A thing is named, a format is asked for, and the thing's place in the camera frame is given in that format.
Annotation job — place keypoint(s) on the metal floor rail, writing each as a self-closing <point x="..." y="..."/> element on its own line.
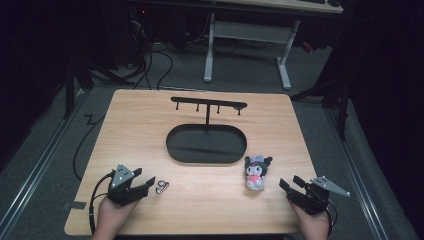
<point x="360" y="186"/>
<point x="36" y="166"/>

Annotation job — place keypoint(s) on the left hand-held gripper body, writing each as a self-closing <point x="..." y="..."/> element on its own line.
<point x="120" y="191"/>

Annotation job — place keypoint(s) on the black metal stand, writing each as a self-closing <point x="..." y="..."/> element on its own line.
<point x="70" y="90"/>
<point x="341" y="110"/>

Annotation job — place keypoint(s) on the silver carabiner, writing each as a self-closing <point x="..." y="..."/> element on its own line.
<point x="160" y="189"/>

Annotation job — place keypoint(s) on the black and white plush toy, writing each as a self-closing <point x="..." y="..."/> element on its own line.
<point x="255" y="173"/>

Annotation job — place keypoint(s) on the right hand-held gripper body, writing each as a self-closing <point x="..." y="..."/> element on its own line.
<point x="313" y="200"/>

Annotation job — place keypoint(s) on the grey tape strip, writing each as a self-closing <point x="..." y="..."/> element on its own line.
<point x="78" y="205"/>

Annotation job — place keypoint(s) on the person's left hand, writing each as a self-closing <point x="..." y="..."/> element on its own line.
<point x="111" y="218"/>

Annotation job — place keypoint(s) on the person's right hand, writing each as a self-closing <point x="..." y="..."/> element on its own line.
<point x="313" y="226"/>

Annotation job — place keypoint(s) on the black hook rack with tray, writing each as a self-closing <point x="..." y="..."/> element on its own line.
<point x="206" y="145"/>

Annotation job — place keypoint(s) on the white-legged desk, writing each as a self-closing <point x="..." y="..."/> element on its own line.
<point x="250" y="31"/>

